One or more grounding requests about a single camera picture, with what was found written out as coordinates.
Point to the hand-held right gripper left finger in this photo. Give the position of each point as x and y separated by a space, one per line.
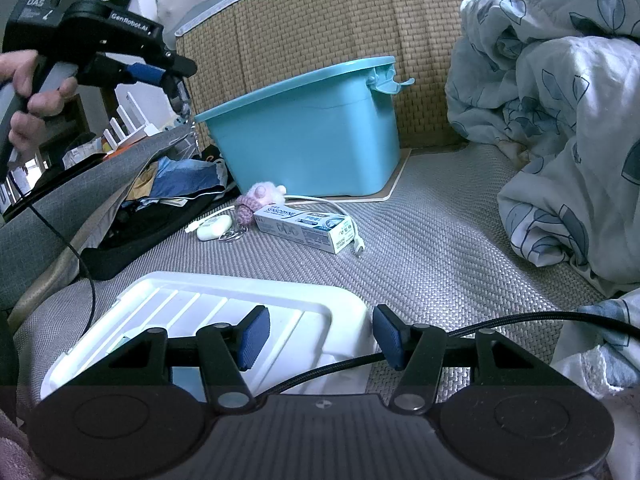
252 335

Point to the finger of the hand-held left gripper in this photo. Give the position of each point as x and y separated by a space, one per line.
182 66
145 74

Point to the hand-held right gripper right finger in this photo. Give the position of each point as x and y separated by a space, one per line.
390 335

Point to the teal plastic tub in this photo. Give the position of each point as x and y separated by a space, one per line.
310 150

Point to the person's left hand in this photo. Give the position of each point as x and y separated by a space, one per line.
22 72

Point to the white router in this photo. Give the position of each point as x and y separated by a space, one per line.
130 125

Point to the white plastic storage lid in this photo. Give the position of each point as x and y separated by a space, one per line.
320 330

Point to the blue denim garment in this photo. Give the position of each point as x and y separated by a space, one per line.
185 180

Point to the white earbud case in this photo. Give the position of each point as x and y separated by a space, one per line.
214 227

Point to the white toothpaste box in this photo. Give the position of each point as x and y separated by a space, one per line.
300 225

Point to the grey fabric cushion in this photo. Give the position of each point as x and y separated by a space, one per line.
75 195

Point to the tan woven rattan mat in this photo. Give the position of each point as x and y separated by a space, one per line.
325 15

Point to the thin wooden board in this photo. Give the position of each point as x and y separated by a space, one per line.
395 180

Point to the white lace cloth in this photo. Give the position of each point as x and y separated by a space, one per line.
595 360

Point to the pink fleece blanket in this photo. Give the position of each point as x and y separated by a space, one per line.
12 445

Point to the leaf print quilt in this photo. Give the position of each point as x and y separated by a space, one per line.
575 110

